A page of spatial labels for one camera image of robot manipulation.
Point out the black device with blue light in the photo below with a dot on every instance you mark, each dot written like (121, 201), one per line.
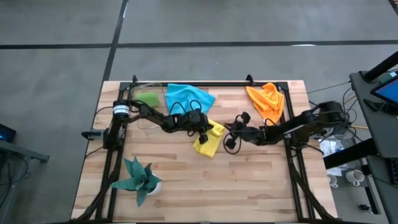
(7, 133)

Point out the blue microfiber towel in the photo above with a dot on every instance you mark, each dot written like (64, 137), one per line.
(186, 99)

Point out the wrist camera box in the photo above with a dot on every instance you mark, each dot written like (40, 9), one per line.
(194, 117)
(252, 136)

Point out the black power plug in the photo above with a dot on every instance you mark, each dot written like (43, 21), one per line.
(364, 207)

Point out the grey desk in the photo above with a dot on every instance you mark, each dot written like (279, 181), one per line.
(21, 151)

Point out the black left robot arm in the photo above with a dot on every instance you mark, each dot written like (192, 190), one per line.
(155, 116)

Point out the green artificial plant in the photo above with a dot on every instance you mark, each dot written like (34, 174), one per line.
(136, 180)

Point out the tablet with blue screen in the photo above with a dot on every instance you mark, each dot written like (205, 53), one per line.
(390, 91)

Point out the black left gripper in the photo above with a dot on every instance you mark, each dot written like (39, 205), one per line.
(203, 138)

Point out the black keyboard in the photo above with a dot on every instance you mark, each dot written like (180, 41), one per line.
(395, 171)

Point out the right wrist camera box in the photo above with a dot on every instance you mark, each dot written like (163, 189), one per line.
(252, 136)

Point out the orange microfiber towel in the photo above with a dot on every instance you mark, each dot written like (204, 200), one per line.
(267, 101)

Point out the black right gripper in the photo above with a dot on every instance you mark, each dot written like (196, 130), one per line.
(230, 143)

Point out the white paper sheets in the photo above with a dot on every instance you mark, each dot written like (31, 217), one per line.
(329, 147)

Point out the black side desk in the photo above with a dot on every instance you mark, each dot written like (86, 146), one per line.
(373, 137)

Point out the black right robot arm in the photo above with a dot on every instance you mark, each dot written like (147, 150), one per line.
(295, 126)

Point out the clear plastic basket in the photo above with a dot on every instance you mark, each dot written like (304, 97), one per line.
(135, 87)

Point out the white mug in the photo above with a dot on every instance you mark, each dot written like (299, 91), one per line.
(354, 177)
(332, 180)

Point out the black monitor base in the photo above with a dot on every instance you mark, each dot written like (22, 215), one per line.
(388, 108)

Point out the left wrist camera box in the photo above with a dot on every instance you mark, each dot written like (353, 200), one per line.
(194, 117)

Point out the white plant pot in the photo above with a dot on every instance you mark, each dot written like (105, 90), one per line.
(157, 188)

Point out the green microfiber towel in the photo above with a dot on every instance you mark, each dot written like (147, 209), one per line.
(148, 99)

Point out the yellow microfiber towel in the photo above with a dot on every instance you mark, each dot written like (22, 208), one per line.
(211, 143)

